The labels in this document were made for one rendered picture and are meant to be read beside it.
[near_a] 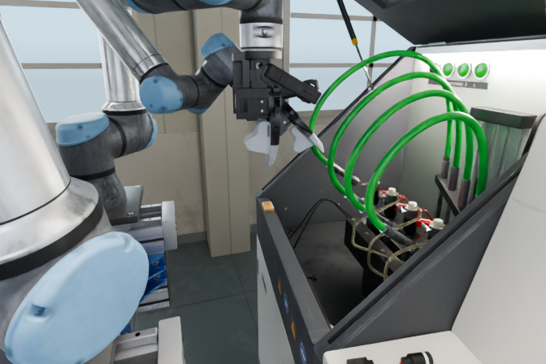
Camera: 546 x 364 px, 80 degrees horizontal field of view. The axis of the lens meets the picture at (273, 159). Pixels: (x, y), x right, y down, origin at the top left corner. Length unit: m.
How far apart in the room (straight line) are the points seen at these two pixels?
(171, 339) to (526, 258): 0.52
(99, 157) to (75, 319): 0.62
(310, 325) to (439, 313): 0.21
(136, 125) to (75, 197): 0.68
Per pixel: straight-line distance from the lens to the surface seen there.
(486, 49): 0.96
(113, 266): 0.32
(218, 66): 0.77
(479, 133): 0.67
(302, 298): 0.70
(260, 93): 0.57
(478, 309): 0.62
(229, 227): 2.48
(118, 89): 0.97
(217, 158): 2.27
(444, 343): 0.64
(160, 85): 0.68
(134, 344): 0.61
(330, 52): 2.72
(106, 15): 0.79
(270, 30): 0.58
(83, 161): 0.89
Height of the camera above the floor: 1.40
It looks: 17 degrees down
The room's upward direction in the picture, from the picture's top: straight up
